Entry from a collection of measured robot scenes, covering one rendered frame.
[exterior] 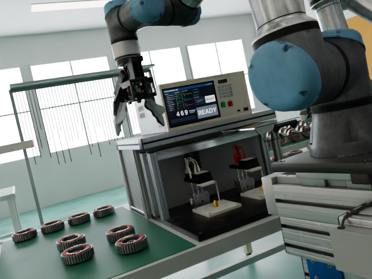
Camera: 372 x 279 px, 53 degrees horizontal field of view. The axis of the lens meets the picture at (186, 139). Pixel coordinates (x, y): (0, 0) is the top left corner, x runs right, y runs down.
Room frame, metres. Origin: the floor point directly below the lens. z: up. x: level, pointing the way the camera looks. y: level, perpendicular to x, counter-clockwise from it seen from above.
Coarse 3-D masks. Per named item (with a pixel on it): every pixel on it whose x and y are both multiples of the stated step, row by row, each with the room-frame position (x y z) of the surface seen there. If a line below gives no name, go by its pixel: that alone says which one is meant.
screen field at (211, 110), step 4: (196, 108) 1.65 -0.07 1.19; (200, 108) 1.65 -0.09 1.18; (204, 108) 1.66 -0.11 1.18; (208, 108) 1.67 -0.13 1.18; (212, 108) 1.68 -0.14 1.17; (216, 108) 1.69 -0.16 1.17; (200, 112) 1.65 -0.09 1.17; (204, 112) 1.66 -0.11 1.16; (208, 112) 1.67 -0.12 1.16; (212, 112) 1.68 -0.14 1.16; (216, 112) 1.69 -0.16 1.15; (200, 116) 1.65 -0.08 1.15; (204, 116) 1.66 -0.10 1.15; (208, 116) 1.67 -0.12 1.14
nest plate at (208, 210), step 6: (210, 204) 1.55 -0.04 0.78; (222, 204) 1.51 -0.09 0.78; (228, 204) 1.49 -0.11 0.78; (234, 204) 1.47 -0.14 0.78; (240, 204) 1.46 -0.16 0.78; (198, 210) 1.49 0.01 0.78; (204, 210) 1.48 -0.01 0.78; (210, 210) 1.46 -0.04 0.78; (216, 210) 1.44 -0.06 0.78; (222, 210) 1.43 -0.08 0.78; (228, 210) 1.44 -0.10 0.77; (210, 216) 1.40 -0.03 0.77
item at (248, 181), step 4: (236, 180) 1.72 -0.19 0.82; (240, 180) 1.70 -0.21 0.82; (244, 180) 1.71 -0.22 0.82; (248, 180) 1.71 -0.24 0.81; (252, 180) 1.72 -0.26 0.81; (236, 184) 1.72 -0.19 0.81; (240, 184) 1.70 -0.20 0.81; (244, 184) 1.70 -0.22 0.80; (248, 184) 1.71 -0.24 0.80; (252, 184) 1.72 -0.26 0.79; (236, 188) 1.73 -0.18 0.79; (240, 188) 1.70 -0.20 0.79; (244, 188) 1.70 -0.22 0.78; (248, 188) 1.71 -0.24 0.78; (252, 188) 1.72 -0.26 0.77
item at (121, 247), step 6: (138, 234) 1.32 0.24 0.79; (120, 240) 1.30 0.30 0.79; (126, 240) 1.31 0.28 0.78; (132, 240) 1.30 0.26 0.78; (138, 240) 1.25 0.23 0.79; (144, 240) 1.27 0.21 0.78; (120, 246) 1.24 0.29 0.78; (126, 246) 1.23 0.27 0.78; (132, 246) 1.24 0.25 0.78; (138, 246) 1.24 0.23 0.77; (144, 246) 1.26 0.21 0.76; (120, 252) 1.25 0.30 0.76; (126, 252) 1.24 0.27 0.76; (132, 252) 1.24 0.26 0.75
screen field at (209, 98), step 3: (204, 96) 1.67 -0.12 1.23; (207, 96) 1.67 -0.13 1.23; (210, 96) 1.68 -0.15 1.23; (213, 96) 1.69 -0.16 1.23; (195, 99) 1.65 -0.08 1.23; (198, 99) 1.65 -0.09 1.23; (201, 99) 1.66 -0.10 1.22; (204, 99) 1.67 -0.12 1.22; (207, 99) 1.67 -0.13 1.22; (210, 99) 1.68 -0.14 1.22; (213, 99) 1.68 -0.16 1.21; (195, 102) 1.65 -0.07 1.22; (198, 102) 1.65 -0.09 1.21; (201, 102) 1.66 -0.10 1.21; (204, 102) 1.66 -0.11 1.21; (207, 102) 1.67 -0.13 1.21
